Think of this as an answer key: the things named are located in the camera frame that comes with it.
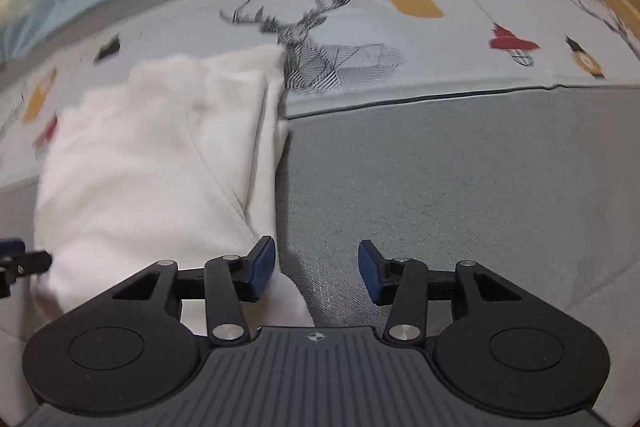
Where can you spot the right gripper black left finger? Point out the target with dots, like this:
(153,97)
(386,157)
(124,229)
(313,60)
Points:
(149,303)

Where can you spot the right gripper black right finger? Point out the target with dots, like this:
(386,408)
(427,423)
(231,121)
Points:
(408,285)

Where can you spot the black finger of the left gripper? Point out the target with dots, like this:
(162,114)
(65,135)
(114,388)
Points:
(17,262)

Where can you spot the white small garment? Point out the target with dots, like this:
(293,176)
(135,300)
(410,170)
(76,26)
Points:
(176,163)

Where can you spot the grey printed bed sheet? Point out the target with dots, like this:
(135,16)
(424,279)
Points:
(501,130)

